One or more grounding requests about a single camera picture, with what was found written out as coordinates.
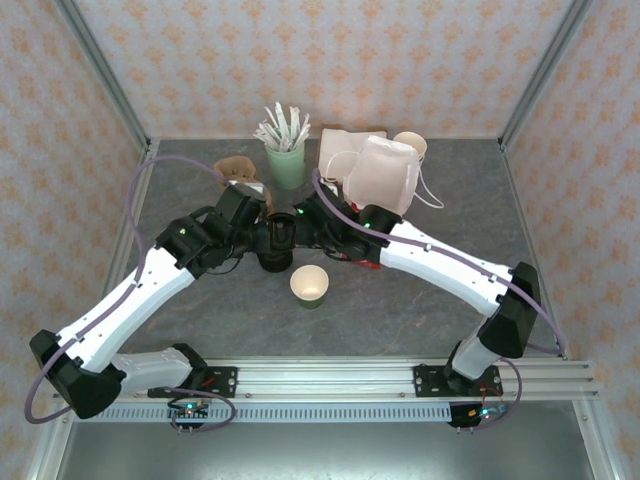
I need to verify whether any green paper coffee cup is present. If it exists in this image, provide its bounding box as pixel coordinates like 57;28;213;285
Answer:
289;264;330;311

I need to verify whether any white red paper bag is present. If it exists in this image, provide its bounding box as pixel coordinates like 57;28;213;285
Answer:
322;133;445;272

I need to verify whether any black cup lid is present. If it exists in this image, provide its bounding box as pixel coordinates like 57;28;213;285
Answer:
257;247;296;274

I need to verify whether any mint green holder cup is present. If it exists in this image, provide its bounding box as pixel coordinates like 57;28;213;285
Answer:
265;142;307;190

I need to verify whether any white paper-wrapped stick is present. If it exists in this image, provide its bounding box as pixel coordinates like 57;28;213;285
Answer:
285;104;301;149
272;101;289;149
252;119;284;151
262;105;282;144
292;113;312;150

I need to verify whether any white napkin stack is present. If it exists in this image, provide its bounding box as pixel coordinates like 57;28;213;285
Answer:
319;128;362;181

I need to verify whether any white-rimmed paper cup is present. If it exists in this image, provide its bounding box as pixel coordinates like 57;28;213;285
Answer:
393;130;429;162

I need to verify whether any small electronics board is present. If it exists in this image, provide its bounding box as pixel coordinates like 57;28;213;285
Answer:
447;399;507;430
167;397;211;432

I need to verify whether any grey metal panel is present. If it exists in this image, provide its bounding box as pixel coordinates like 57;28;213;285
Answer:
54;422;596;480

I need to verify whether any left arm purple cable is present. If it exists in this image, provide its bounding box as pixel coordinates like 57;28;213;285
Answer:
23;154;237;435

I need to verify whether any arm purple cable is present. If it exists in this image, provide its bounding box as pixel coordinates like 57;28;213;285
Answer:
312;168;569;431
23;154;237;435

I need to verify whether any aluminium table side rail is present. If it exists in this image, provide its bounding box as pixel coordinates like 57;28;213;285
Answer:
499;141;570;360
102;139;161;289

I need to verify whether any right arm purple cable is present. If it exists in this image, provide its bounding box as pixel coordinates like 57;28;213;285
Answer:
312;168;569;431

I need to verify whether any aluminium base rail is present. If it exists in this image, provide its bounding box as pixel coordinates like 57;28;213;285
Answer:
52;357;599;401

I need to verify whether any slotted grey cable duct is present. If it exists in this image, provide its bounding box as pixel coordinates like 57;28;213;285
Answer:
74;403;454;424

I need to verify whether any aluminium frame post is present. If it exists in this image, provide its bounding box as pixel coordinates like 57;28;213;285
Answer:
498;0;600;151
52;0;153;154

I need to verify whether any aluminium frame leg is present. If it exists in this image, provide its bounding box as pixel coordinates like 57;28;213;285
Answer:
27;399;76;480
572;399;619;480

